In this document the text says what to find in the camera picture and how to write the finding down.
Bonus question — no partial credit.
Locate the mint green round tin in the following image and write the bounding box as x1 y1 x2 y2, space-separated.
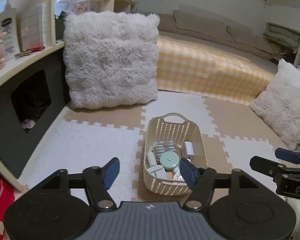
159 151 180 170

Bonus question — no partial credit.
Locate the white bottle with cap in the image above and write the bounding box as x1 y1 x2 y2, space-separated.
147 152 167 179

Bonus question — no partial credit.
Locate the cream plastic slotted basket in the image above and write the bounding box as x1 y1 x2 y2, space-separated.
143 113 207 196

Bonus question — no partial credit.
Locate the round yellow white tin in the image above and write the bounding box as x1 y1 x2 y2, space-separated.
173 172 184 181

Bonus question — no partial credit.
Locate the small white box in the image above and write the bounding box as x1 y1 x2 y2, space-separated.
181 141 194 158

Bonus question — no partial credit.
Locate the clear plastic blister pack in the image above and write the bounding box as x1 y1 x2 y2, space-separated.
153 140 177 154

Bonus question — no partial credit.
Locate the small white fluffy pillow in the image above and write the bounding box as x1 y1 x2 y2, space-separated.
250 59 300 150

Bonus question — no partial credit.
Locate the yellow white checkered cushion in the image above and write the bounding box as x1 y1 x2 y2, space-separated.
157 36 274 106

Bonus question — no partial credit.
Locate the large white fluffy pillow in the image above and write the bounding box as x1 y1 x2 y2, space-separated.
63 11 160 109

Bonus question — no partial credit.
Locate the beige floor mattress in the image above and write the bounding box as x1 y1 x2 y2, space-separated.
158 10 277 74

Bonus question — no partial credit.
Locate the pink white woven box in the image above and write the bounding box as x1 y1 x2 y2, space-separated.
19 3 47 51

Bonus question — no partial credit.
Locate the white lotion pump bottle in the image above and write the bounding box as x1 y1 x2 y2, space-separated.
0 0 20 61

